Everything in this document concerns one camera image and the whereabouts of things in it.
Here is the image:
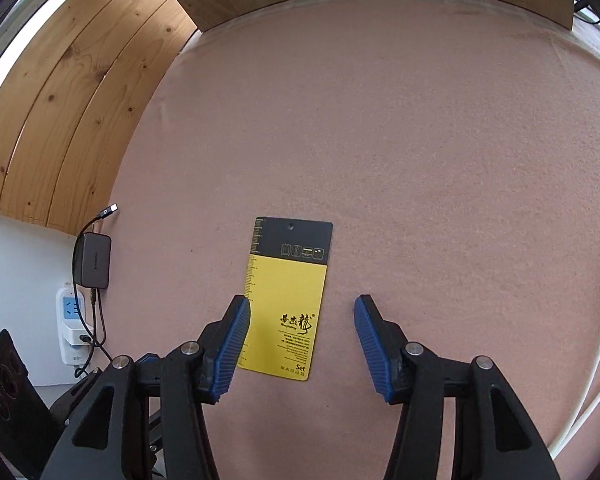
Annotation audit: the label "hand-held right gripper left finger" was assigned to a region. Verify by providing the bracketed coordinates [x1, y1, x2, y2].
[40, 294, 252, 480]

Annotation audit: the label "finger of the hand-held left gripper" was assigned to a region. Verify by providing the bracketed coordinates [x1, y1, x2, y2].
[50, 367, 112, 433]

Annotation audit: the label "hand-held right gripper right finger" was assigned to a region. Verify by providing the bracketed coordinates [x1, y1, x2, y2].
[353, 294, 563, 480]

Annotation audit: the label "yellow black paper card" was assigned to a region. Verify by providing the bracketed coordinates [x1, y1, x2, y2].
[237, 216, 334, 382]

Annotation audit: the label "white power strip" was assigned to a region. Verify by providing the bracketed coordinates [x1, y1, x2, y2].
[55, 284, 98, 367]

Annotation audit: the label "white massage roller grey balls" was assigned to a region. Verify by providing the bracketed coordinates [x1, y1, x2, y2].
[550, 280, 600, 461]

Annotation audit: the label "pine plank wall panel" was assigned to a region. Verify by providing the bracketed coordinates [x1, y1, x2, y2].
[0, 0, 201, 233]

